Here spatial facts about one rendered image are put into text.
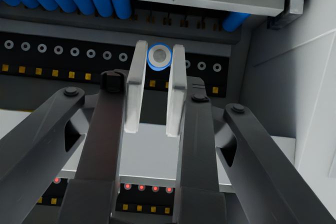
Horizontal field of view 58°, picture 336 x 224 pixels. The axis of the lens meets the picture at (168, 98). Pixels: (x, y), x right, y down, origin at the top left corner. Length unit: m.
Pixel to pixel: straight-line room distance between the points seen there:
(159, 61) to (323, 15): 0.14
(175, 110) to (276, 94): 0.19
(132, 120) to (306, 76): 0.17
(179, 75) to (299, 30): 0.17
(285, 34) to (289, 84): 0.05
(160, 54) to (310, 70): 0.13
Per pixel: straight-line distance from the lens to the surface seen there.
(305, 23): 0.30
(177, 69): 0.17
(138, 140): 0.26
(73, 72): 0.40
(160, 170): 0.26
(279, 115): 0.32
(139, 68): 0.16
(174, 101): 0.15
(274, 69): 0.35
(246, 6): 0.28
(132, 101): 0.15
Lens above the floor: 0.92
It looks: 16 degrees up
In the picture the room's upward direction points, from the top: 173 degrees counter-clockwise
